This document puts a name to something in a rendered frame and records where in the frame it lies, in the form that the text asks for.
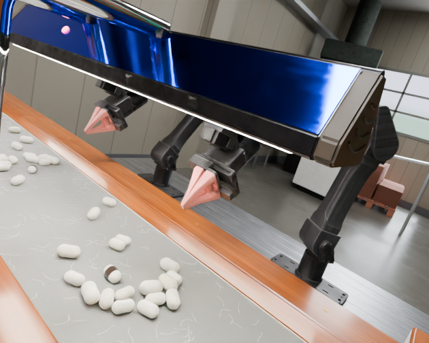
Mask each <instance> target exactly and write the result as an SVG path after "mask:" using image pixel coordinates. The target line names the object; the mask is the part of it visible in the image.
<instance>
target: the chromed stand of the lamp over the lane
mask: <svg viewBox="0 0 429 343"><path fill-rule="evenodd" d="M19 1H22V2H24V3H27V4H29V5H33V6H35V7H38V8H41V9H43V10H46V11H49V12H52V13H54V14H57V15H60V16H63V17H65V18H68V19H71V20H74V21H76V22H79V23H82V24H85V23H89V24H91V23H92V22H93V21H94V19H95V18H100V19H102V20H105V21H107V22H110V23H112V24H114V25H117V26H120V27H122V28H125V29H128V30H130V31H133V32H135V33H138V34H140V35H143V36H145V37H148V38H150V39H155V38H159V39H163V38H164V37H165V35H166V34H167V33H169V32H170V24H169V22H168V21H166V20H164V19H162V18H160V17H158V16H155V15H153V14H151V13H149V12H147V11H145V10H143V9H140V8H138V7H136V6H134V5H132V4H130V3H128V2H126V1H123V0H19ZM15 2H16V0H0V130H1V118H2V111H3V98H4V91H5V79H6V71H7V59H8V52H9V45H10V33H11V25H12V13H13V8H14V4H15Z"/></svg>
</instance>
